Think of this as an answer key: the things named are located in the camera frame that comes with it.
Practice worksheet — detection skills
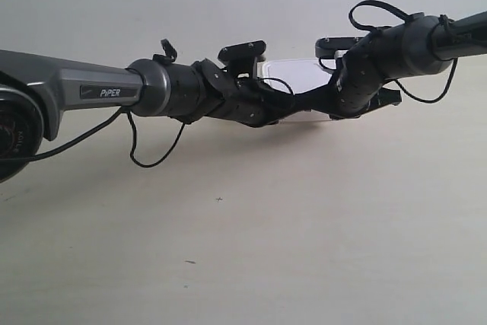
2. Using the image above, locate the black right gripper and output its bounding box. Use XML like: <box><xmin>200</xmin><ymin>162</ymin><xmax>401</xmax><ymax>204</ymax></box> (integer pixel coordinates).
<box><xmin>300</xmin><ymin>74</ymin><xmax>402</xmax><ymax>119</ymax></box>

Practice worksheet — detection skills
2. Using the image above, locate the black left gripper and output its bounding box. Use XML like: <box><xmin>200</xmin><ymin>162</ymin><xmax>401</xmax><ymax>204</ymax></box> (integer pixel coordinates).
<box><xmin>205</xmin><ymin>77</ymin><xmax>300</xmax><ymax>128</ymax></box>

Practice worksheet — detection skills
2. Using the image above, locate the white lidded plastic container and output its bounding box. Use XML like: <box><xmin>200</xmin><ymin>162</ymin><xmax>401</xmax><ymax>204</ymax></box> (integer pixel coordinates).
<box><xmin>261</xmin><ymin>59</ymin><xmax>336</xmax><ymax>94</ymax></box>

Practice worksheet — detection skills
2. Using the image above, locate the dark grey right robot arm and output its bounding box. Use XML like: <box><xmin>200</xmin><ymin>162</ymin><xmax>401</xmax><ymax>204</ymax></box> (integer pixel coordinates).
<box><xmin>296</xmin><ymin>12</ymin><xmax>486</xmax><ymax>119</ymax></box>

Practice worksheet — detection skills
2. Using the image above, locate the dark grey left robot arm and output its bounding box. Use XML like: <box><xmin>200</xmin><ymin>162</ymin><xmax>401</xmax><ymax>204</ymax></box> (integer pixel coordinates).
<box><xmin>1</xmin><ymin>50</ymin><xmax>298</xmax><ymax>180</ymax></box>

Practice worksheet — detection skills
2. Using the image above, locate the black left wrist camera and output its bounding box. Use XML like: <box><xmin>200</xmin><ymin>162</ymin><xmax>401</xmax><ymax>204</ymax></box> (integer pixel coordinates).
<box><xmin>217</xmin><ymin>40</ymin><xmax>267</xmax><ymax>79</ymax></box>

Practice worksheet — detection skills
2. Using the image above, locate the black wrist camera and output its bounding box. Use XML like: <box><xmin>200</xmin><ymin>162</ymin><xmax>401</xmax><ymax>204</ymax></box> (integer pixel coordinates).
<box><xmin>217</xmin><ymin>40</ymin><xmax>267</xmax><ymax>79</ymax></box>
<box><xmin>314</xmin><ymin>37</ymin><xmax>363</xmax><ymax>59</ymax></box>

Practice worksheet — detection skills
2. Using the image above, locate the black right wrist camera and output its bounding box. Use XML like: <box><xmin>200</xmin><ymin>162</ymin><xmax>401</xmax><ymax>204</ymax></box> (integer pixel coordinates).
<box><xmin>314</xmin><ymin>37</ymin><xmax>363</xmax><ymax>59</ymax></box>

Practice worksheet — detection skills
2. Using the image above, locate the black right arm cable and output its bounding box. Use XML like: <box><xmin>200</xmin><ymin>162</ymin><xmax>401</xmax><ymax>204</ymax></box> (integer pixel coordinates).
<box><xmin>349</xmin><ymin>0</ymin><xmax>460</xmax><ymax>104</ymax></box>

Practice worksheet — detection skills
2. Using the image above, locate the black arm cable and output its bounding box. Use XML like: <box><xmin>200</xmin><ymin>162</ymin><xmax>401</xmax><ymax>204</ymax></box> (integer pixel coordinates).
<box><xmin>349</xmin><ymin>0</ymin><xmax>460</xmax><ymax>104</ymax></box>
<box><xmin>22</xmin><ymin>110</ymin><xmax>187</xmax><ymax>168</ymax></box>

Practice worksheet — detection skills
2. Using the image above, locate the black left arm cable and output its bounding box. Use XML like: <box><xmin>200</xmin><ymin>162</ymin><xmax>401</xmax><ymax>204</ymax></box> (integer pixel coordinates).
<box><xmin>22</xmin><ymin>110</ymin><xmax>187</xmax><ymax>168</ymax></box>

